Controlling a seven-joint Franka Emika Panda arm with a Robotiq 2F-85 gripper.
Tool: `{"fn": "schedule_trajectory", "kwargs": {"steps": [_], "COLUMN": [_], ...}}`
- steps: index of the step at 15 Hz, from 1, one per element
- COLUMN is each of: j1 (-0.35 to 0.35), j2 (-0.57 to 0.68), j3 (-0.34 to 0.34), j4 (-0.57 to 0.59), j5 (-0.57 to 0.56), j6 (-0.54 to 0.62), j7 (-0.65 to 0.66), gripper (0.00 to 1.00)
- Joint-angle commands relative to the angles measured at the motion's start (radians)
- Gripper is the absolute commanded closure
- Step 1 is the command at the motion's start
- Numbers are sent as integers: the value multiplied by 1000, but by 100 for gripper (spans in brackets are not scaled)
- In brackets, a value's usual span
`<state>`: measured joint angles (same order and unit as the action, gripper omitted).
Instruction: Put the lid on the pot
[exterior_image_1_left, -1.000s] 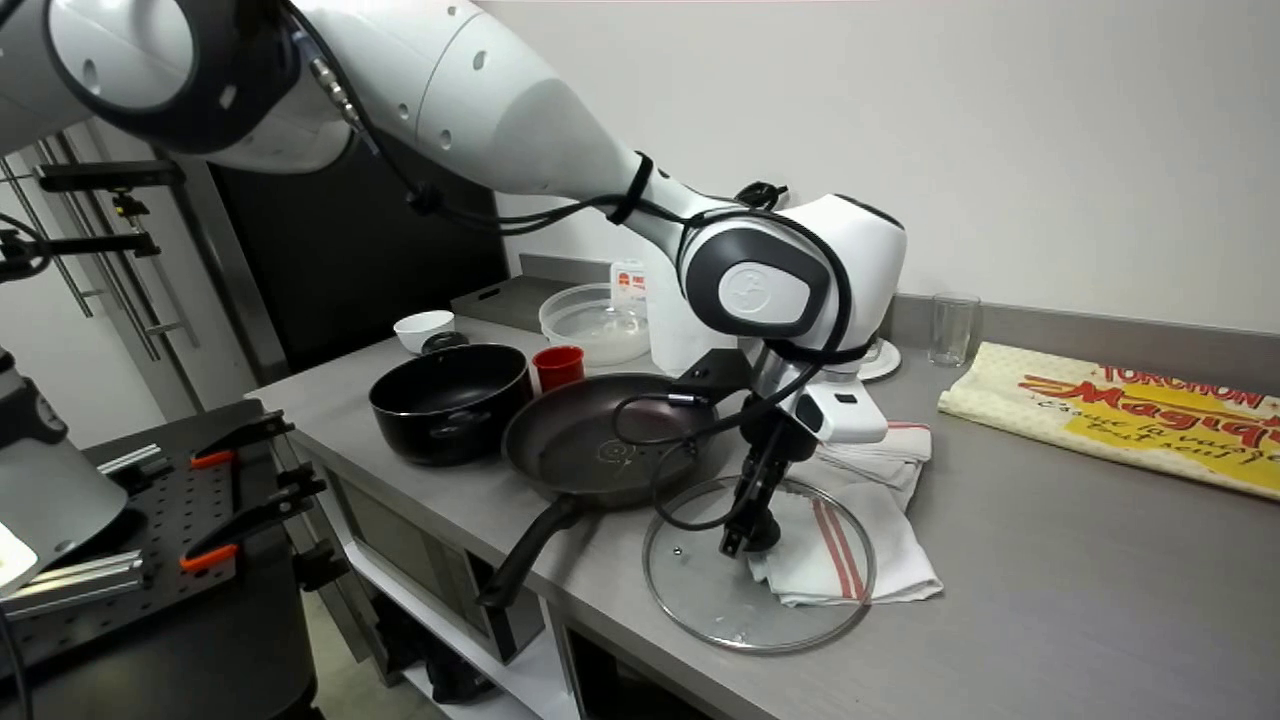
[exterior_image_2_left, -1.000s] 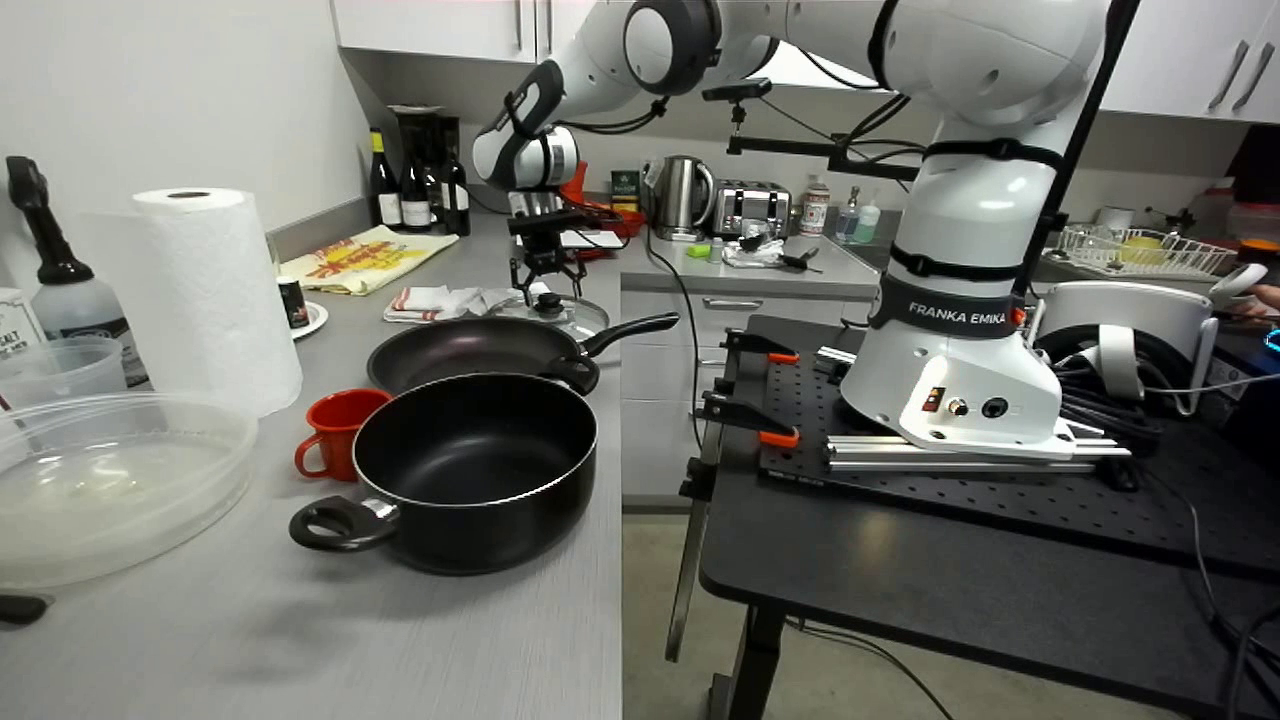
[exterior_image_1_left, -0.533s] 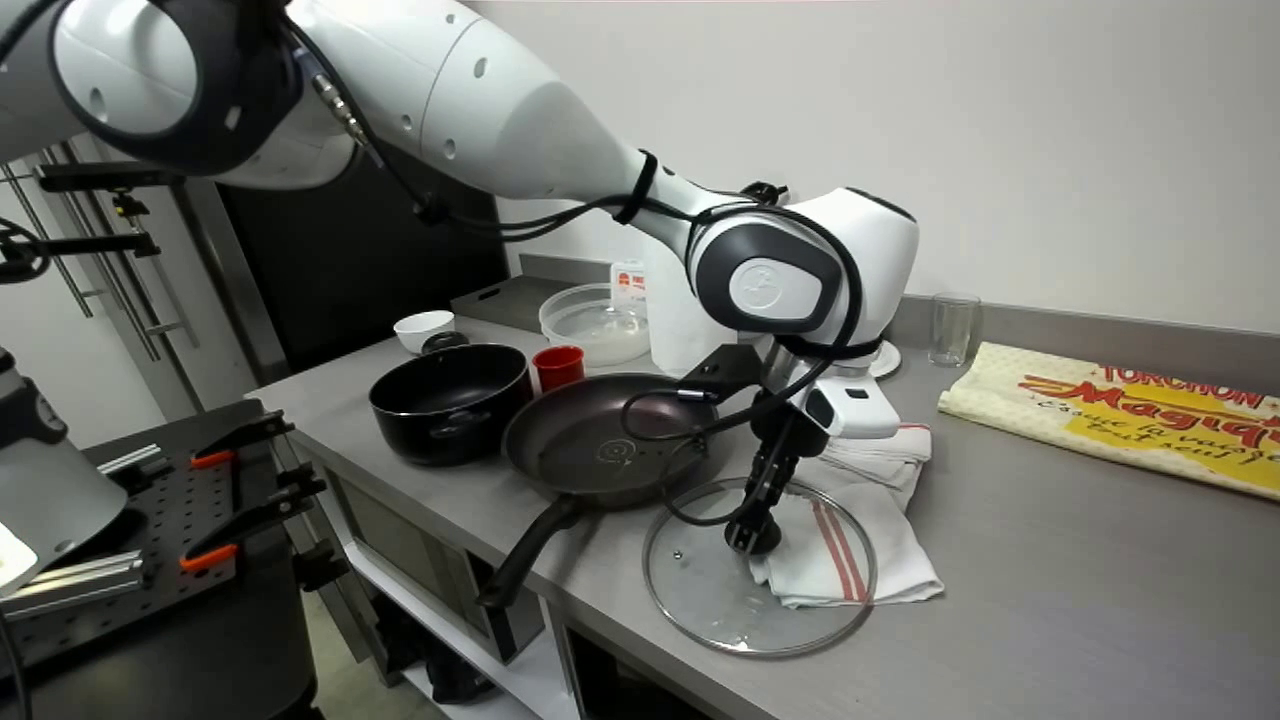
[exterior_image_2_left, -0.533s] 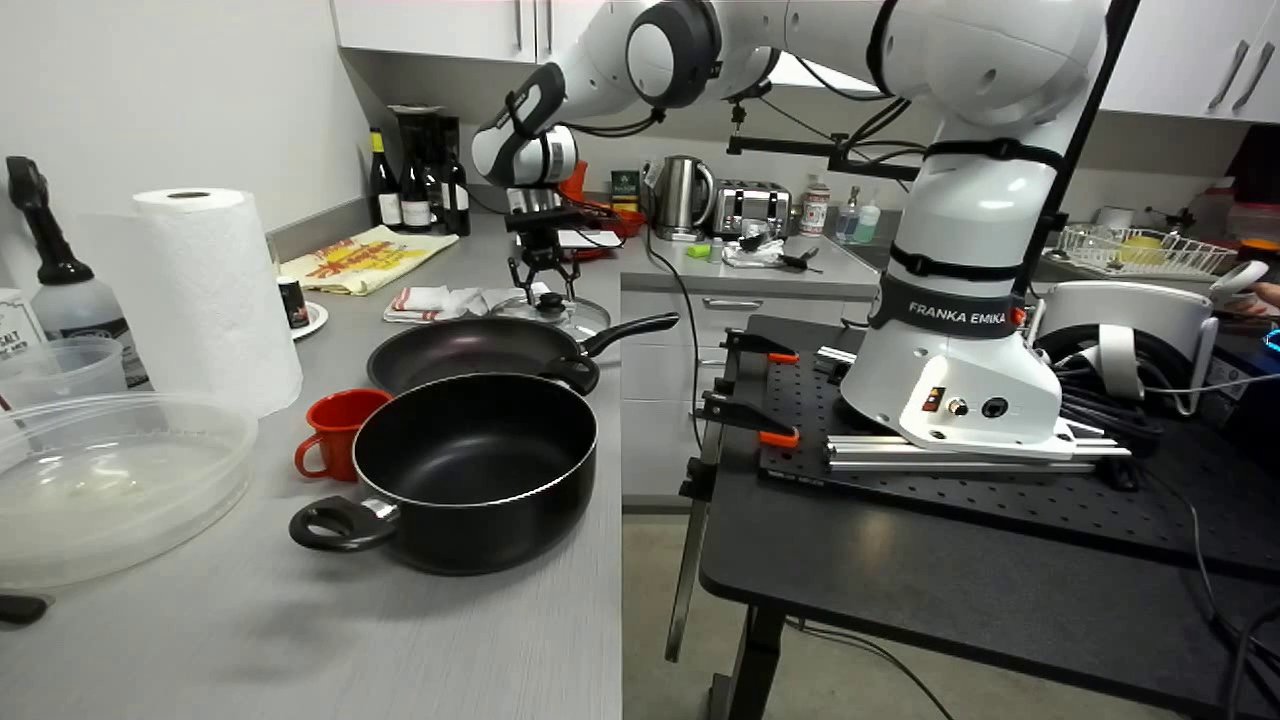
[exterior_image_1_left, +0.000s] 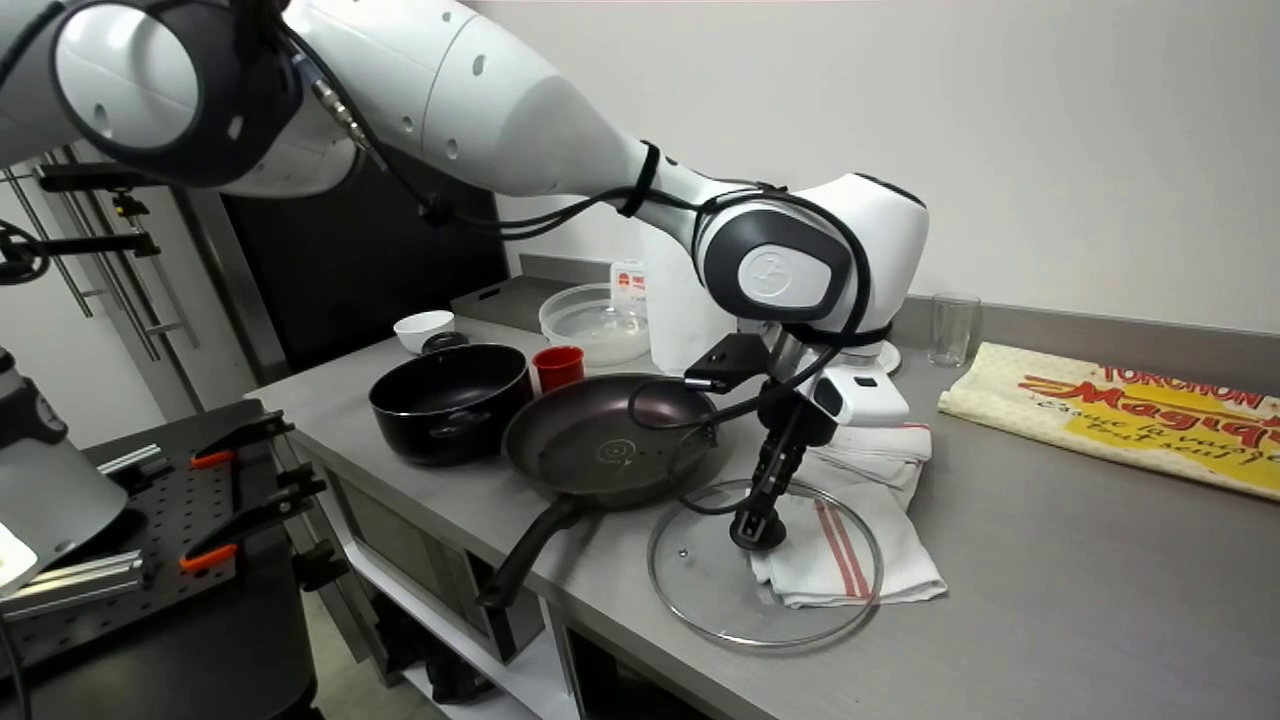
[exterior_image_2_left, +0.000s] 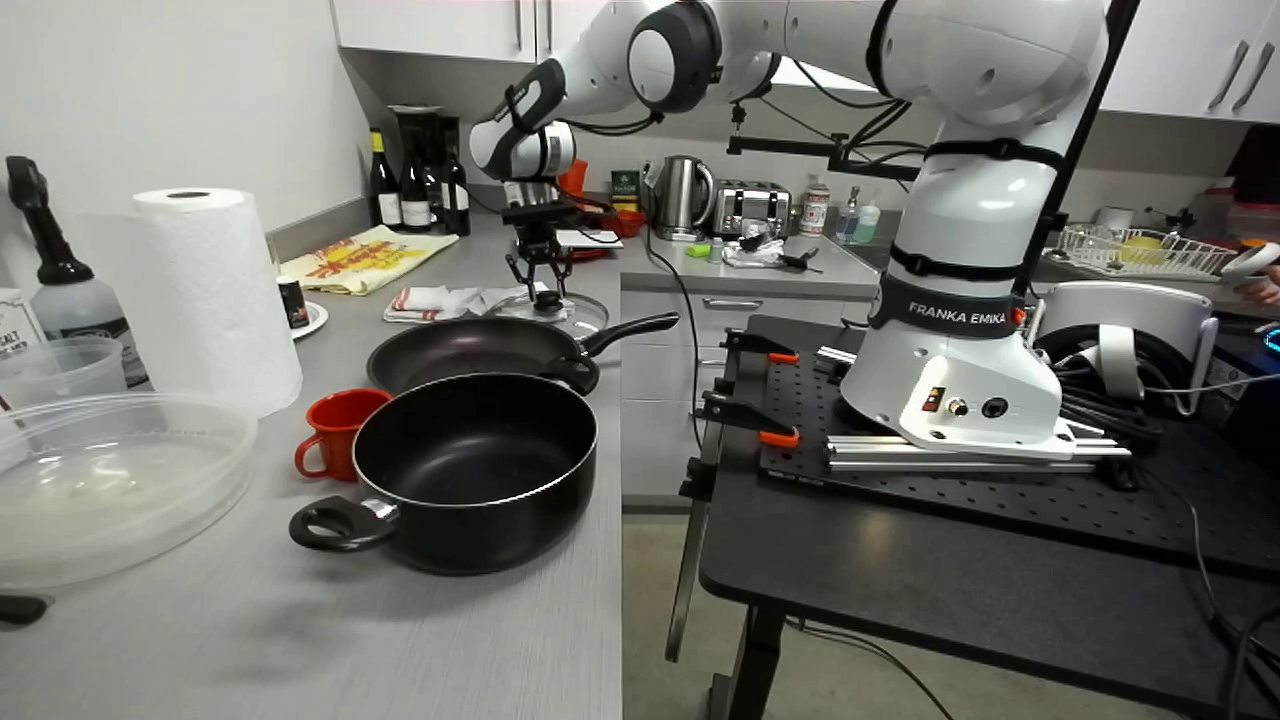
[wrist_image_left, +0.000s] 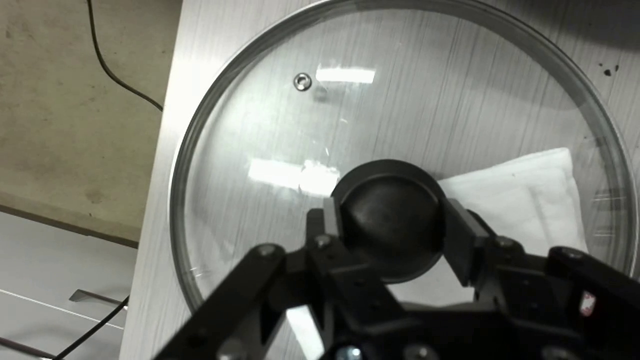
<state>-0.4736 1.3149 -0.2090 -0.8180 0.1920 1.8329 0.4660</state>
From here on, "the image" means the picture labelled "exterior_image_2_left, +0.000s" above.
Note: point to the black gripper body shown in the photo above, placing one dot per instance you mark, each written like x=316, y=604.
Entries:
x=544, y=233

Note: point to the glass lid with black knob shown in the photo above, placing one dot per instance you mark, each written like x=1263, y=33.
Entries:
x=585, y=322

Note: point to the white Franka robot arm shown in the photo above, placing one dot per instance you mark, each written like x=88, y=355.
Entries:
x=972, y=224

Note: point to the red moka pot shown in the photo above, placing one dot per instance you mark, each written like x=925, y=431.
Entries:
x=576, y=182

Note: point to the white cloth with red stripes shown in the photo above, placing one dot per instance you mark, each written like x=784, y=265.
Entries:
x=422, y=305
x=493, y=305

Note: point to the stacked flat plates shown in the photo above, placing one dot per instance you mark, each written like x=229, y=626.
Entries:
x=601, y=242

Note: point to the small red bowl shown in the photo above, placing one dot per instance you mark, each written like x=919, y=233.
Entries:
x=624, y=223

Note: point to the dark small box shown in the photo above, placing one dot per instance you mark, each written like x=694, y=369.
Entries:
x=624, y=187

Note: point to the black frying pan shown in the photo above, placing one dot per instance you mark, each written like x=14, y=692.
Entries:
x=465, y=349

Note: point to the dark wine bottle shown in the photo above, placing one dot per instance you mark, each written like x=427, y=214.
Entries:
x=416, y=203
x=452, y=203
x=384, y=187

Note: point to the steel electric kettle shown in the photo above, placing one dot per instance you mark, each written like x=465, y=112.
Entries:
x=683, y=196

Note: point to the black coffee machine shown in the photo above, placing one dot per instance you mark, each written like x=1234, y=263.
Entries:
x=427, y=142

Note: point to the silver toaster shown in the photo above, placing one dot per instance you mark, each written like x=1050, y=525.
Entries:
x=753, y=209

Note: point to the black clamp with orange tip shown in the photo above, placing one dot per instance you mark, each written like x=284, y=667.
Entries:
x=747, y=416
x=762, y=349

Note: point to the small white plate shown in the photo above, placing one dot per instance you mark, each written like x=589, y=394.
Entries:
x=316, y=322

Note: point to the dark small jar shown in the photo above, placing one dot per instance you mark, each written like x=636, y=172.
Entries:
x=295, y=305

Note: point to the red mug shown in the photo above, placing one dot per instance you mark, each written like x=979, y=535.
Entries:
x=332, y=427

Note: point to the white paper towel roll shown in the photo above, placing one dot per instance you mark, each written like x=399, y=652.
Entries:
x=213, y=294

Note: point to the spray bottle with black trigger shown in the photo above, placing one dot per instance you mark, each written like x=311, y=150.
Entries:
x=65, y=285

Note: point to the clear tub with label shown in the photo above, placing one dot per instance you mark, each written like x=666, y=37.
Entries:
x=61, y=365

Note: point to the black perforated robot table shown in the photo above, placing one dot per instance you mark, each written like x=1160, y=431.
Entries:
x=960, y=575

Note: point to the white curved device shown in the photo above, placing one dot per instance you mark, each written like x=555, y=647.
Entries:
x=1127, y=327

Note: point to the white dish rack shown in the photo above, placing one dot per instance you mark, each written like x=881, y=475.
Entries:
x=1144, y=250

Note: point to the small black object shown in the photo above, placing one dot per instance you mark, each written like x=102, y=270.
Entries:
x=20, y=609

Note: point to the white wall cabinet row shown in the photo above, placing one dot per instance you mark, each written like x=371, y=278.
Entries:
x=442, y=26

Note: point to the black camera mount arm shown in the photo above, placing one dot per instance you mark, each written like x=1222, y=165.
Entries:
x=800, y=146

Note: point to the aluminium rail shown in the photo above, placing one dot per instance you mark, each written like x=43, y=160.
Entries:
x=960, y=455

